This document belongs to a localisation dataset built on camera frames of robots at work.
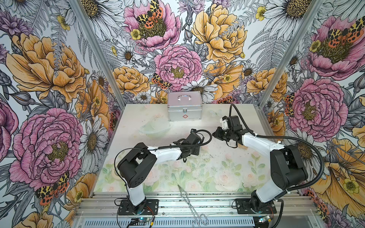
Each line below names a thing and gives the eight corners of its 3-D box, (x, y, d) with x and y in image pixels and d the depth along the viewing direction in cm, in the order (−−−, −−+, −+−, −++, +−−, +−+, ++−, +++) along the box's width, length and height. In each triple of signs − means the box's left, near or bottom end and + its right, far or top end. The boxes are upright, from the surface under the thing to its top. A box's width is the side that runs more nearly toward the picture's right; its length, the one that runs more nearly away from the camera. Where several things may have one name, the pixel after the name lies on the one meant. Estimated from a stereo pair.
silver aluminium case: (168, 122, 114) (166, 107, 101) (170, 103, 128) (168, 87, 115) (201, 122, 114) (203, 107, 101) (199, 103, 128) (201, 87, 115)
